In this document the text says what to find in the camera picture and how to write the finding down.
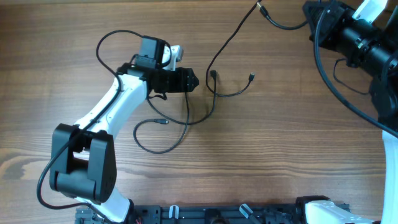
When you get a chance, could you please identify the black USB cable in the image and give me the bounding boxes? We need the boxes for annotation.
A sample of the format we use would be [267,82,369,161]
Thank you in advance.
[256,1,310,31]

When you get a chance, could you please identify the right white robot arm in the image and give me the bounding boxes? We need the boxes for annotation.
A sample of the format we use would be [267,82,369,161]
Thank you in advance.
[302,1,397,223]

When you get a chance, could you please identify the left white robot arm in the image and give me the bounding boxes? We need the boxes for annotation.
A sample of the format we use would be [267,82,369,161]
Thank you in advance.
[46,36,198,223]

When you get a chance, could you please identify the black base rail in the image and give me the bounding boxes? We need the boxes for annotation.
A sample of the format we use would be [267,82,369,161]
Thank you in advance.
[74,203,352,224]

